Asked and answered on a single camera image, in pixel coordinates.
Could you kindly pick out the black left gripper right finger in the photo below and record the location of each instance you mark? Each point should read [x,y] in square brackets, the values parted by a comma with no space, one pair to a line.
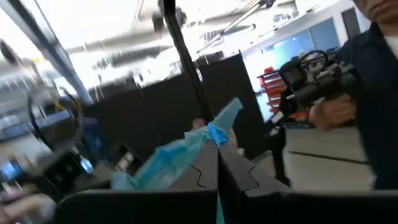
[239,177]

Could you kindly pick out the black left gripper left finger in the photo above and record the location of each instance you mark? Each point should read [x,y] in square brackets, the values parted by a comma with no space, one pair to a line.
[202,174]

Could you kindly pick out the teal plastic trash bag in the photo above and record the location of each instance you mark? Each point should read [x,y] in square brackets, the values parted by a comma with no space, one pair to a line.
[168,158]

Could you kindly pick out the red tool cabinet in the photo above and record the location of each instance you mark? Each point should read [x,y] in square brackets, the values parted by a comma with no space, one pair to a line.
[273,87]

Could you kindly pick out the black upright pole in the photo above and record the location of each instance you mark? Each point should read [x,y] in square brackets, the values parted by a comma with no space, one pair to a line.
[186,62]

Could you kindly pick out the person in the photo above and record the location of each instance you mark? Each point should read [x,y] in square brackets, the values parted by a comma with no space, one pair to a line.
[379,109]

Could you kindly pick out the person's hand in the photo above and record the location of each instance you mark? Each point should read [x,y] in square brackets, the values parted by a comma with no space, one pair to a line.
[25,208]

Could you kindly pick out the black partition wall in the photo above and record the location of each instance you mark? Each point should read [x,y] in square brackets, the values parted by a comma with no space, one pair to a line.
[149,109]

